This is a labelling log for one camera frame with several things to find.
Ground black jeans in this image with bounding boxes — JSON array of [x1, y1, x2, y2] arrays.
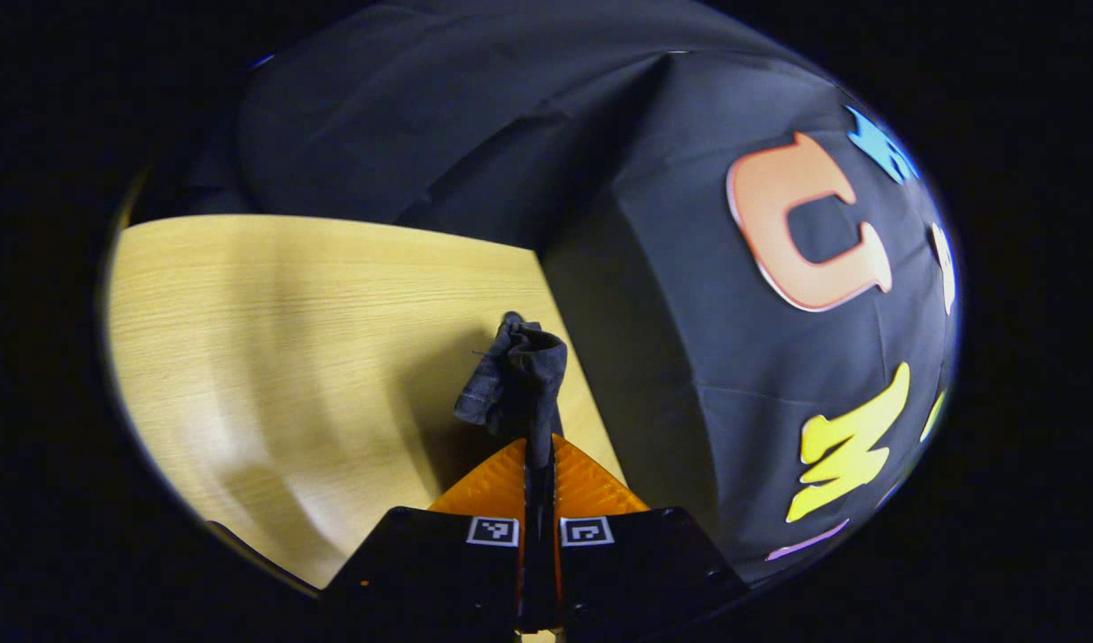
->
[[454, 311, 570, 471]]

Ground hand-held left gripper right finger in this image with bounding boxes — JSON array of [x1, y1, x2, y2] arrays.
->
[[540, 434, 750, 635]]

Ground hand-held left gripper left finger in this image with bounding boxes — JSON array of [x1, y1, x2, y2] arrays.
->
[[321, 436, 541, 637]]

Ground black backdrop cloth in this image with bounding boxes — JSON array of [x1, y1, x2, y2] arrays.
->
[[122, 0, 963, 586]]

